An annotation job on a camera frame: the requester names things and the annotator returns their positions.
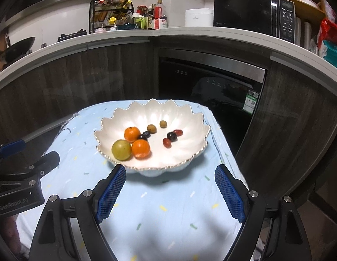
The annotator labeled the white rice cooker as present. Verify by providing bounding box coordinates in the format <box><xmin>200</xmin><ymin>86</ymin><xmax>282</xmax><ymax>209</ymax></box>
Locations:
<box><xmin>185</xmin><ymin>8</ymin><xmax>214</xmax><ymax>27</ymax></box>

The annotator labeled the brown longan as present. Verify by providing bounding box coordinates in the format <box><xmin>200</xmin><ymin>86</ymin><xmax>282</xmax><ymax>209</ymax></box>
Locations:
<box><xmin>159</xmin><ymin>120</ymin><xmax>167</xmax><ymax>128</ymax></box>
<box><xmin>147</xmin><ymin>124</ymin><xmax>157</xmax><ymax>134</ymax></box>

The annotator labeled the red grape tomato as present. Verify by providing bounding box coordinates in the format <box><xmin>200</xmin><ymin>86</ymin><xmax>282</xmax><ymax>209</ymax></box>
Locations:
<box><xmin>163</xmin><ymin>138</ymin><xmax>171</xmax><ymax>149</ymax></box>

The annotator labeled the green container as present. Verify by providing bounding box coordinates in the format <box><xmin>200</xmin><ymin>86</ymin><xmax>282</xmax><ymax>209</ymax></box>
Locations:
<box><xmin>132</xmin><ymin>12</ymin><xmax>147</xmax><ymax>30</ymax></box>

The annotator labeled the green energy label sticker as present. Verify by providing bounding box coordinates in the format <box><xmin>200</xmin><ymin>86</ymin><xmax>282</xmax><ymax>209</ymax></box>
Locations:
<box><xmin>243</xmin><ymin>90</ymin><xmax>259</xmax><ymax>114</ymax></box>

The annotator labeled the large orange mandarin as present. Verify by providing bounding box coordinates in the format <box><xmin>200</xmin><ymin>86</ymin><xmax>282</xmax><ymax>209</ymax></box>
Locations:
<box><xmin>132</xmin><ymin>139</ymin><xmax>151</xmax><ymax>160</ymax></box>

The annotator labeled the white scalloped ceramic bowl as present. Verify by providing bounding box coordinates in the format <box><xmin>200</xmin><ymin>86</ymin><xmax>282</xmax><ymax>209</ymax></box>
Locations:
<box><xmin>94</xmin><ymin>99</ymin><xmax>210</xmax><ymax>177</ymax></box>

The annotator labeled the red plastic bag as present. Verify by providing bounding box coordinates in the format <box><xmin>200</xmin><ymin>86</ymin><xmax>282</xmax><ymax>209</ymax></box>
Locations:
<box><xmin>317</xmin><ymin>18</ymin><xmax>337</xmax><ymax>50</ymax></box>

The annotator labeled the black built-in dishwasher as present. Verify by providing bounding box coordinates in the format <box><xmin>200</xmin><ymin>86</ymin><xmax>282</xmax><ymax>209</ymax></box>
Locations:
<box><xmin>158</xmin><ymin>49</ymin><xmax>266</xmax><ymax>154</ymax></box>

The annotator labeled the black microwave oven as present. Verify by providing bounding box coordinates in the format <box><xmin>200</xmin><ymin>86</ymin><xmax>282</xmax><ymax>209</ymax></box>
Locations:
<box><xmin>213</xmin><ymin>0</ymin><xmax>296</xmax><ymax>43</ymax></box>

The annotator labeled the small dark plum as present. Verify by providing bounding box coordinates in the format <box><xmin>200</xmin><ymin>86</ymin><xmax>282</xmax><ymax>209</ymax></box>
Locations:
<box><xmin>143</xmin><ymin>131</ymin><xmax>151</xmax><ymax>138</ymax></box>

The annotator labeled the yellow lid jar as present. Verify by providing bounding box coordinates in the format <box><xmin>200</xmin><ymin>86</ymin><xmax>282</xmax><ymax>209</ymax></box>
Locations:
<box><xmin>108</xmin><ymin>17</ymin><xmax>117</xmax><ymax>31</ymax></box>

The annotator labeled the black wok pan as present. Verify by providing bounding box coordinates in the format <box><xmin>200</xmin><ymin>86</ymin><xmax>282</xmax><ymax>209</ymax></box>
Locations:
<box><xmin>0</xmin><ymin>37</ymin><xmax>36</xmax><ymax>64</ymax></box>

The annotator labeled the green round apple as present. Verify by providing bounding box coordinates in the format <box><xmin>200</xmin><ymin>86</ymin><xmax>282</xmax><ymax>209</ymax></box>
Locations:
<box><xmin>111</xmin><ymin>140</ymin><xmax>132</xmax><ymax>161</ymax></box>

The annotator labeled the red grape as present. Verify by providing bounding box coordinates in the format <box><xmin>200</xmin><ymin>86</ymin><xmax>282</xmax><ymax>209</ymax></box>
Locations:
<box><xmin>173</xmin><ymin>130</ymin><xmax>183</xmax><ymax>137</ymax></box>

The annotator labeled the white kitchen countertop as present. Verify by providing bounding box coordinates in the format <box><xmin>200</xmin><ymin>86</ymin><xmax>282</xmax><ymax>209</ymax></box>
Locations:
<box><xmin>0</xmin><ymin>27</ymin><xmax>337</xmax><ymax>96</ymax></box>

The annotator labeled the black spice rack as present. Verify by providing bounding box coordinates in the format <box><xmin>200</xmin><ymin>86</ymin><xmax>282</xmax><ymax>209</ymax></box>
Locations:
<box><xmin>88</xmin><ymin>0</ymin><xmax>134</xmax><ymax>34</ymax></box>

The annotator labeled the small orange mandarin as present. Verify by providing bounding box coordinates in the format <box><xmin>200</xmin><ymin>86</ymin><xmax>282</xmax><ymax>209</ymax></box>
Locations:
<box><xmin>124</xmin><ymin>127</ymin><xmax>141</xmax><ymax>143</ymax></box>

